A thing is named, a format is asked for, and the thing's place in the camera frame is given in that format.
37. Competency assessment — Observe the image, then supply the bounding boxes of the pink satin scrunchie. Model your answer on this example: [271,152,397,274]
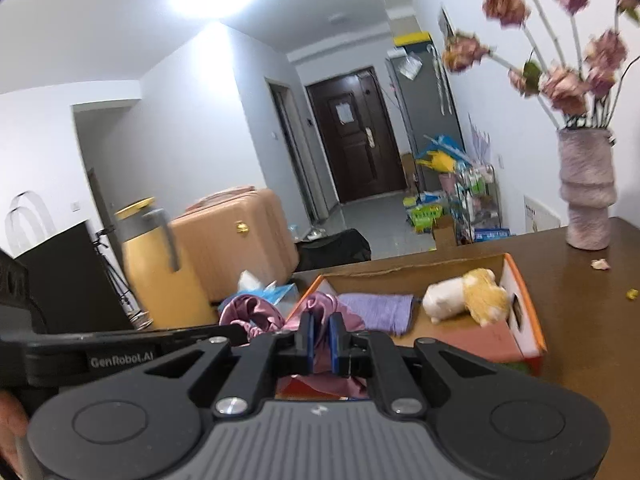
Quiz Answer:
[280,291,369,402]

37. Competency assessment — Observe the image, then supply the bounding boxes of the wire storage rack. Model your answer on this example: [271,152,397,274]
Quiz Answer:
[450,162,503,245]

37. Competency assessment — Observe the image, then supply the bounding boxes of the pink suitcase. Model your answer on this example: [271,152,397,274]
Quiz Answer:
[169,186,301,307]

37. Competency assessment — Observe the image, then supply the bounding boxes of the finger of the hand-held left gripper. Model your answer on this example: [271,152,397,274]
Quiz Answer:
[165,323,252,357]

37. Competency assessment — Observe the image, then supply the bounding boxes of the grey refrigerator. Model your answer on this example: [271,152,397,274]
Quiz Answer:
[385,44,466,196]

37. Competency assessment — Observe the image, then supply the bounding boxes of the black tripod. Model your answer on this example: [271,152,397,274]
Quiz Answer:
[90,227,146,327]

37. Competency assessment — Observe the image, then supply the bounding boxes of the purple satin scrunchie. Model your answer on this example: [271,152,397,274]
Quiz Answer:
[217,294,287,347]

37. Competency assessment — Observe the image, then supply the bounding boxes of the black paper bag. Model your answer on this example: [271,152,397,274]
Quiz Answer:
[5,190,136,334]

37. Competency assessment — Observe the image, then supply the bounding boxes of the small brown cardboard box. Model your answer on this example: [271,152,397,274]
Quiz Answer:
[431,215,459,251]

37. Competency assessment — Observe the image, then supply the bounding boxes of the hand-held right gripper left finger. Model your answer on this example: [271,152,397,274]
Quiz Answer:
[115,312,317,419]

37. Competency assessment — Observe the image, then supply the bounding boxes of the yellow plush toy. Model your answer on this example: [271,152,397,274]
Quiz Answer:
[422,268,512,329]

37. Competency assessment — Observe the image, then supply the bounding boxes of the yellow and black box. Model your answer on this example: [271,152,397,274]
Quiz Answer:
[392,31,433,47]

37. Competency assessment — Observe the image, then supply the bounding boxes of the purple towel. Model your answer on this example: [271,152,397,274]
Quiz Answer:
[336,291,416,337]

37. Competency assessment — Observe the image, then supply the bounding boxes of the dark brown entrance door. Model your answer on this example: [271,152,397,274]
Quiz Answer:
[305,66,408,206]

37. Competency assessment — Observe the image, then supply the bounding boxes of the blue and yellow packaging pile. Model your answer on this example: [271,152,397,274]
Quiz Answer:
[415,132,471,174]

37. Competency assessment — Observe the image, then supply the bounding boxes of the green packets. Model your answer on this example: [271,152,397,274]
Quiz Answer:
[404,192,448,235]

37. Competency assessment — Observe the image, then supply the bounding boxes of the white wall heater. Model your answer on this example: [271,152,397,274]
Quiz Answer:
[522,194,562,235]

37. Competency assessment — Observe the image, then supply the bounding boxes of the dried pink roses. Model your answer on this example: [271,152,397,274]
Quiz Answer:
[442,0,640,132]

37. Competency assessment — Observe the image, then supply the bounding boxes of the yellow thermos jug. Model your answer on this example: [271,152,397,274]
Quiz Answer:
[114,196,219,331]

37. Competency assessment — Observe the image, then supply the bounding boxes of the white paper note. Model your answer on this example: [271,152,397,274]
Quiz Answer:
[400,54,424,81]

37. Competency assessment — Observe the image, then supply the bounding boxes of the person's left hand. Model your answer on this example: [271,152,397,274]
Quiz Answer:
[0,389,30,467]

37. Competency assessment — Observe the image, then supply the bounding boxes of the red cardboard box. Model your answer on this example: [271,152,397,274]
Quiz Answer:
[277,252,549,402]

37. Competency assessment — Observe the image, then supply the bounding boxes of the pink ribbed vase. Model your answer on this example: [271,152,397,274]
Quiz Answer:
[556,127,617,251]

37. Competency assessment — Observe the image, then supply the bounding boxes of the side room door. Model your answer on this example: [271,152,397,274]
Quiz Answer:
[265,79,331,223]

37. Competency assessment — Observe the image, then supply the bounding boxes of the black duffel bag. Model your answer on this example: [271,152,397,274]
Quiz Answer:
[295,228,372,272]

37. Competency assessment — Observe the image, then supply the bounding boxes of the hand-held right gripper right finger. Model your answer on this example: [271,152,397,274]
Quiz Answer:
[330,312,541,419]

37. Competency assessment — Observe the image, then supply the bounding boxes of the blue tissue pack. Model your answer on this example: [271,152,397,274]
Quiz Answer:
[235,270,299,307]

